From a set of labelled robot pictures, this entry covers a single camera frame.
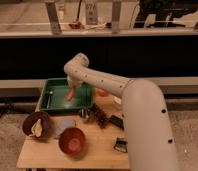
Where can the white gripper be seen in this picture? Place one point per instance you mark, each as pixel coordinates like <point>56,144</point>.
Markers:
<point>72,82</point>

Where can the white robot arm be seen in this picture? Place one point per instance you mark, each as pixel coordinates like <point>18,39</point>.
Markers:
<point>150,141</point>

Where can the green plastic tray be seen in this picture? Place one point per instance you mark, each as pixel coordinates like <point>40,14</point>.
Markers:
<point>83,97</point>

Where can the silver spoon in tray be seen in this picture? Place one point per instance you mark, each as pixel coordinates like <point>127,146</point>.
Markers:
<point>50,94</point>

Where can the orange fruit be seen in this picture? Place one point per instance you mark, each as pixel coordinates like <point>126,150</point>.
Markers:
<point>101,92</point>

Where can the small dark metal object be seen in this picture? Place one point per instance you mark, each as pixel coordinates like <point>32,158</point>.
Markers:
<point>84,114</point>

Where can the dark grape bunch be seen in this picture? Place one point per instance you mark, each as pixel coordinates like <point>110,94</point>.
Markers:
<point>100,116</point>

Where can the light blue cloth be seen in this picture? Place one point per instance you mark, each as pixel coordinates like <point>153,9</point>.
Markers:
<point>65,123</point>

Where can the white cup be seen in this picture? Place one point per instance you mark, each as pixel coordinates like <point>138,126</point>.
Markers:
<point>117,100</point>

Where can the red brown bowl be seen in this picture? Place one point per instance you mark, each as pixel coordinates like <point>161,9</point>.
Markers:
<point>72,141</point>

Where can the black rectangular block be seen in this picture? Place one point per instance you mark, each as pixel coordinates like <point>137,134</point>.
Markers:
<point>116,121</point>

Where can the yellow item in bowl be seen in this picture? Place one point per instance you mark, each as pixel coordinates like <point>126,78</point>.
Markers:
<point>36,129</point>

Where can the wooden table board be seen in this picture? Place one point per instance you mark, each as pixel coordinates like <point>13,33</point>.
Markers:
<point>99,152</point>

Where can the dark purple bowl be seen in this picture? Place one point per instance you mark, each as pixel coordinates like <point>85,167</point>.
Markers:
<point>32,119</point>

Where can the black silver binder clip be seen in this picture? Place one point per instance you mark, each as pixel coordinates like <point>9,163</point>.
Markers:
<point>120,145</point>

